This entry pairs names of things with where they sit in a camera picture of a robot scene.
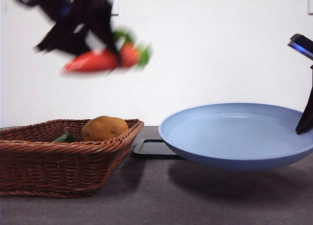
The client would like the orange carrot with green leaves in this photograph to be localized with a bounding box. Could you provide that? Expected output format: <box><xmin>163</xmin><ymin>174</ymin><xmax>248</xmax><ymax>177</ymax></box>
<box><xmin>61</xmin><ymin>26</ymin><xmax>153</xmax><ymax>74</ymax></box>

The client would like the blue round plate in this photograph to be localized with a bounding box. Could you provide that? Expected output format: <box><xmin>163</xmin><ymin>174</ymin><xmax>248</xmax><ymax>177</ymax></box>
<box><xmin>158</xmin><ymin>102</ymin><xmax>313</xmax><ymax>171</ymax></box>

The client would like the yellow-brown potato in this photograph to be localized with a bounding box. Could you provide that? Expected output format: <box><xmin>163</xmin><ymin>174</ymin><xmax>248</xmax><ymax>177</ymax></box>
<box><xmin>81</xmin><ymin>115</ymin><xmax>129</xmax><ymax>142</ymax></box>

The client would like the green pepper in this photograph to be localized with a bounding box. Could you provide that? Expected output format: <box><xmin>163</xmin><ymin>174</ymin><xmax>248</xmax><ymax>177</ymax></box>
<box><xmin>51</xmin><ymin>132</ymin><xmax>75</xmax><ymax>144</ymax></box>

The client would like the brown wicker basket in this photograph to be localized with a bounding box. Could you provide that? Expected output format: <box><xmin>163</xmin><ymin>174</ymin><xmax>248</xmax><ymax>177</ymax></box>
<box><xmin>0</xmin><ymin>119</ymin><xmax>145</xmax><ymax>199</ymax></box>

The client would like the black rectangular tray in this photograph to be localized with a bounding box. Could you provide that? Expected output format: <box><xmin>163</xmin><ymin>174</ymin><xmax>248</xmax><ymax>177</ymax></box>
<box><xmin>132</xmin><ymin>138</ymin><xmax>187</xmax><ymax>160</ymax></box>

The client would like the white wall power socket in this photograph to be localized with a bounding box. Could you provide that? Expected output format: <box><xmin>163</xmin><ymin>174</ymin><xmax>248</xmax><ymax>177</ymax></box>
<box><xmin>111</xmin><ymin>0</ymin><xmax>120</xmax><ymax>17</ymax></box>

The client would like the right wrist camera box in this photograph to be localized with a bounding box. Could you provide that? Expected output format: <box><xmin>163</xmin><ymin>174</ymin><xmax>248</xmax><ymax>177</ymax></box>
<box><xmin>287</xmin><ymin>33</ymin><xmax>313</xmax><ymax>62</ymax></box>

